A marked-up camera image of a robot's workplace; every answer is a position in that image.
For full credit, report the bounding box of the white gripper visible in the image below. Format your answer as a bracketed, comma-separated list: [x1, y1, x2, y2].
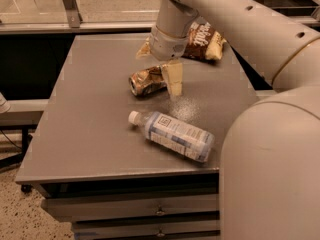
[136, 25, 188, 97]

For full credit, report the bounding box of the orange soda can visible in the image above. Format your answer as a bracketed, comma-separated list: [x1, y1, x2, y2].
[129, 66, 167, 96]

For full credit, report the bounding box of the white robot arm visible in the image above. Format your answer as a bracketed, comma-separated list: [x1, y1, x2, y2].
[148, 0, 320, 240]

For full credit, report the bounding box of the brown chip bag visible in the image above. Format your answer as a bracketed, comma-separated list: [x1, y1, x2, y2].
[183, 22, 226, 61]

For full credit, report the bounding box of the clear plastic water bottle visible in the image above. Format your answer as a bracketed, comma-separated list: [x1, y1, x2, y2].
[128, 111, 215, 163]

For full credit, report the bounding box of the grey drawer cabinet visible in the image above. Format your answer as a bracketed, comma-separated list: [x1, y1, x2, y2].
[16, 33, 257, 240]

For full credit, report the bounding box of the upper grey drawer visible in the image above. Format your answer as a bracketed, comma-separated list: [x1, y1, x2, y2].
[41, 194, 219, 222]

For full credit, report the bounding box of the grey drawer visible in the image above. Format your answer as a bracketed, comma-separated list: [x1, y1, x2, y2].
[72, 220, 220, 240]
[41, 194, 219, 222]

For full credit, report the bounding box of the lower grey drawer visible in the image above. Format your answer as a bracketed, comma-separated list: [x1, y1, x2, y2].
[72, 220, 220, 240]

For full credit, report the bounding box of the left metal railing post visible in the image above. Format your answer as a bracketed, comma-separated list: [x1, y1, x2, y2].
[62, 0, 82, 28]

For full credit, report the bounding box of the horizontal metal rail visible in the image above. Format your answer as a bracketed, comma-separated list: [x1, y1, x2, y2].
[0, 15, 320, 36]

